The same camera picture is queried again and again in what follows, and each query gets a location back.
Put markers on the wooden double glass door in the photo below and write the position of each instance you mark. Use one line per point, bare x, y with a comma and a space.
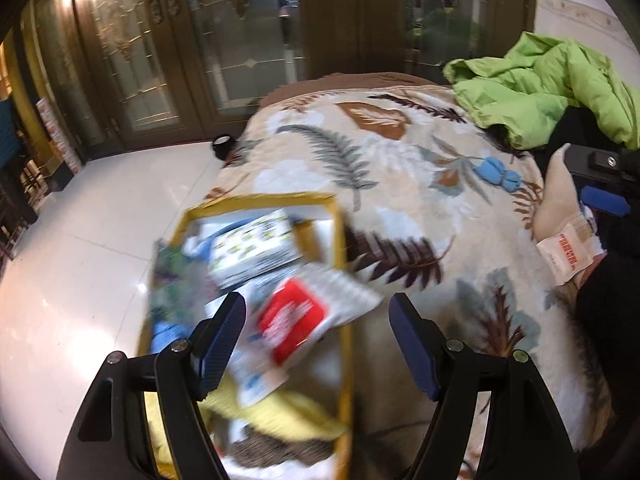
150, 60

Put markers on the blue white packet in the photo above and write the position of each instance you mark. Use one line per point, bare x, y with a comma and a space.
260, 385

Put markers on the yellow cloth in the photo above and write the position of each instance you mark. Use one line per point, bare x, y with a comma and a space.
295, 415

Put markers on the large red white packet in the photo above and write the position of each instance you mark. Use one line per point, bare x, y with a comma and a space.
295, 315

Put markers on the black round object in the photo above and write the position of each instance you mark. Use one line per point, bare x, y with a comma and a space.
222, 146

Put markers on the blue cloth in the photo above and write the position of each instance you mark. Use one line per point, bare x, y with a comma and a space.
165, 335

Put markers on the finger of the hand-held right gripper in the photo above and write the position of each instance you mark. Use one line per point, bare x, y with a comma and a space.
605, 200
600, 160

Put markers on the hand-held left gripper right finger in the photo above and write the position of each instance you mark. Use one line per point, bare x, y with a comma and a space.
417, 350

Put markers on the small white red print packet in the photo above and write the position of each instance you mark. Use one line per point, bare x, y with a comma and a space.
567, 247

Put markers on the green printed packet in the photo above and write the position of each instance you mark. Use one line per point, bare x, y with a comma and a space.
175, 280

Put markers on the wooden chair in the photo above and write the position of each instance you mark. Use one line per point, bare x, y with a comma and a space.
20, 195

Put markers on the green puffer jacket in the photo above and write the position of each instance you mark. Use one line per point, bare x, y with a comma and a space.
540, 85

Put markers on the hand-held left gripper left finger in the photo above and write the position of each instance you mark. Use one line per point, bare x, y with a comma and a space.
220, 355

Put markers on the leaf print blanket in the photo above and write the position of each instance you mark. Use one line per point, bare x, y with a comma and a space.
400, 170

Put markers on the white foam box yellow tape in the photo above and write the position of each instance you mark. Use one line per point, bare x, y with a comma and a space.
317, 232

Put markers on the stack of white red boxes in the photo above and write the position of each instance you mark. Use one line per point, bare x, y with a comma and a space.
57, 135

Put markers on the blue socks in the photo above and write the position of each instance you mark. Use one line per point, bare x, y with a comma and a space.
492, 170

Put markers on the wooden glass door panel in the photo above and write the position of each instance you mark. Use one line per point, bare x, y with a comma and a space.
400, 20

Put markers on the yellow dotted white packet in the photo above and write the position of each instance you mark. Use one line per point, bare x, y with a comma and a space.
255, 250

